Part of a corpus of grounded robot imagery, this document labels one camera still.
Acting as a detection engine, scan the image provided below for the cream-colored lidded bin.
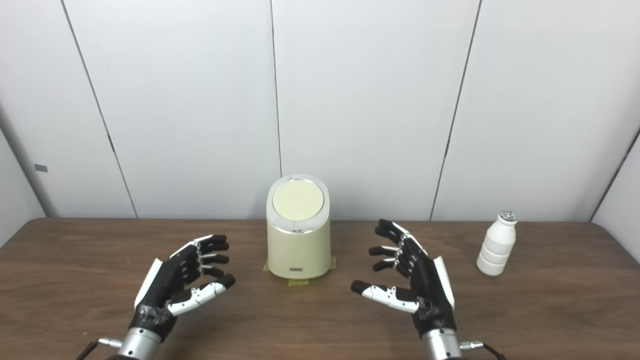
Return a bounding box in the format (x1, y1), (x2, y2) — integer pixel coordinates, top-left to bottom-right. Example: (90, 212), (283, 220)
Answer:
(266, 174), (332, 280)

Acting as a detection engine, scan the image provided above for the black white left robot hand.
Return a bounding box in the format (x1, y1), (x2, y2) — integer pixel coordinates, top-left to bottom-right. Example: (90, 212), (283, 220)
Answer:
(131, 234), (236, 343)

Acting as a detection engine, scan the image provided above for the small white plastic bottle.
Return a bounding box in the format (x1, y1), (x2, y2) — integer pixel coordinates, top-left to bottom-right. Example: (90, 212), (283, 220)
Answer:
(476, 210), (518, 277)

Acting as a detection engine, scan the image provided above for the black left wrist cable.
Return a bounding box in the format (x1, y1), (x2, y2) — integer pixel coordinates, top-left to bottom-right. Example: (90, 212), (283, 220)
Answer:
(75, 337), (123, 360)

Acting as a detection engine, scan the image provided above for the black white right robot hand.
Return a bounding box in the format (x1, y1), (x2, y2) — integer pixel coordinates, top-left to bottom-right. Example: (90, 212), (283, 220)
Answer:
(350, 219), (457, 339)

